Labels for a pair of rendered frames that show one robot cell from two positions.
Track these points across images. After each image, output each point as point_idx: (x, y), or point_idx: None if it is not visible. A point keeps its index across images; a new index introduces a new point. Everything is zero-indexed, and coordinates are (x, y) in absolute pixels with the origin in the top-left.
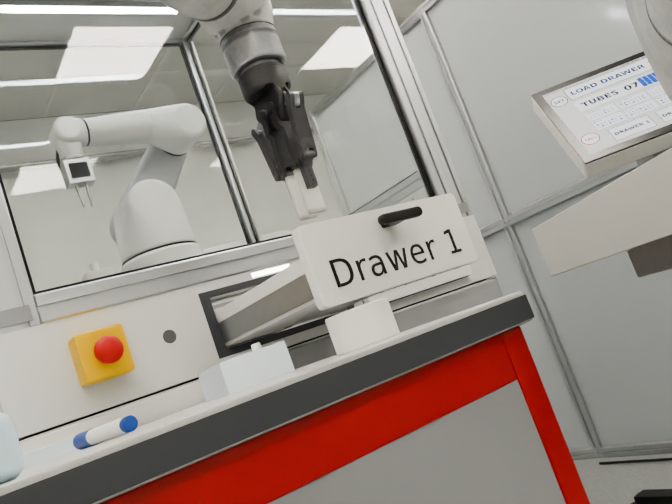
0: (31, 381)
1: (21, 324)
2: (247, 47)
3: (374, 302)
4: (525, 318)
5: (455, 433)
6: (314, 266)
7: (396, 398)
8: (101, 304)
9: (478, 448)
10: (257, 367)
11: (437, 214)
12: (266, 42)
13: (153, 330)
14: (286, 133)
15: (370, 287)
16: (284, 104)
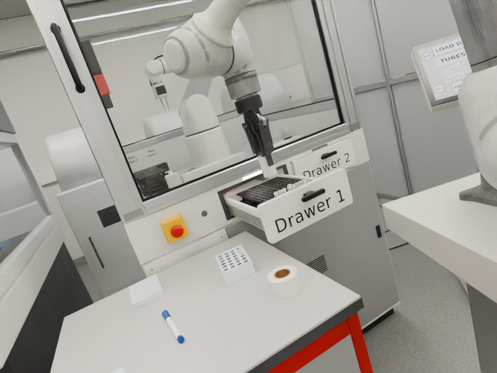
0: (146, 240)
1: (139, 217)
2: (238, 89)
3: (290, 280)
4: (359, 309)
5: (316, 365)
6: (267, 225)
7: (290, 360)
8: (173, 203)
9: (325, 368)
10: (238, 272)
11: (334, 182)
12: (249, 86)
13: (197, 212)
14: (258, 137)
15: (294, 229)
16: (258, 121)
